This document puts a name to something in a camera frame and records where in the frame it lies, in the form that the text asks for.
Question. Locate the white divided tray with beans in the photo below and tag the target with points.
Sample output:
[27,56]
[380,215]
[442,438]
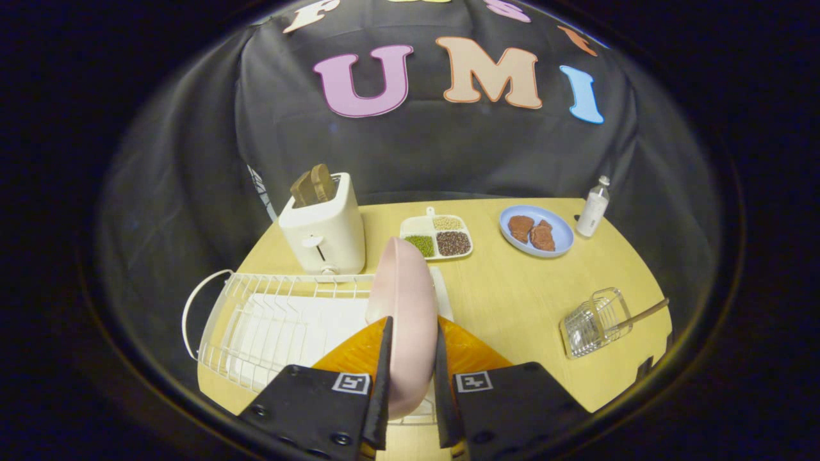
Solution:
[439,235]

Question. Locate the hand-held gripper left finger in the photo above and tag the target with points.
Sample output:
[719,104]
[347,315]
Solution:
[382,378]

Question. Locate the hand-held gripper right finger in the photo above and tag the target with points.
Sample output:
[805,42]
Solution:
[444,390]

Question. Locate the blue plate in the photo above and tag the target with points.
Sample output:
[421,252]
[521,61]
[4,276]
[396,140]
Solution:
[537,230]

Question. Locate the black backdrop cloth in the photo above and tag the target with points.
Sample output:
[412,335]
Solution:
[410,128]

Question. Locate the cream toaster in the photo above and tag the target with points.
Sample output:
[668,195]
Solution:
[327,230]

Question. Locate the pink plate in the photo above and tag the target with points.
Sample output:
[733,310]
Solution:
[405,320]

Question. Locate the brown toast slice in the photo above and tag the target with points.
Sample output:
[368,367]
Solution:
[313,184]

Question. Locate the wooden spoon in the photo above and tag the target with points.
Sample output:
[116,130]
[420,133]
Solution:
[640,314]

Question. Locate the clear plastic bottle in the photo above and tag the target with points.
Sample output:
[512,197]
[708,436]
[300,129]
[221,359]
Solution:
[592,210]

